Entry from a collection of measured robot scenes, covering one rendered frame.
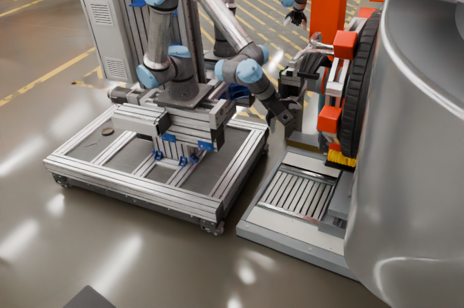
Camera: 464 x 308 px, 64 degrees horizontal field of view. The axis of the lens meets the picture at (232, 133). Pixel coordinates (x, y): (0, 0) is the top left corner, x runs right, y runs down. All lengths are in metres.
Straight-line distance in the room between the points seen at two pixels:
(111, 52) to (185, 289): 1.28
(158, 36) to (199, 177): 1.01
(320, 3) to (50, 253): 2.04
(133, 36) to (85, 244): 1.20
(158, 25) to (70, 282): 1.42
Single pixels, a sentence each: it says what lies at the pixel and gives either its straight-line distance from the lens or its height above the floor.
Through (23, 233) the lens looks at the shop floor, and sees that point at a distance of 2.61.
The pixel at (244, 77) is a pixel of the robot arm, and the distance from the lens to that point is 1.20.
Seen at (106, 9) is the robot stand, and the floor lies 1.17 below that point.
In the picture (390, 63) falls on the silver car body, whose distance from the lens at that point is 0.67.
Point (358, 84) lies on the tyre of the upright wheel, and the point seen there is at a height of 1.01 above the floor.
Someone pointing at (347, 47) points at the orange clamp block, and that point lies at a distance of 1.46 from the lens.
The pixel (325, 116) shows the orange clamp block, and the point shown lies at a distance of 1.48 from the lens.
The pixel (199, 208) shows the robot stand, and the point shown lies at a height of 0.22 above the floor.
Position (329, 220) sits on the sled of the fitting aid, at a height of 0.15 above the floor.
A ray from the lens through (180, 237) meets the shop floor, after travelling 2.21.
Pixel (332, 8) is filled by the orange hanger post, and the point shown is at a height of 1.05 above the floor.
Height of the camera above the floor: 1.69
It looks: 36 degrees down
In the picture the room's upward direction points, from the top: 5 degrees counter-clockwise
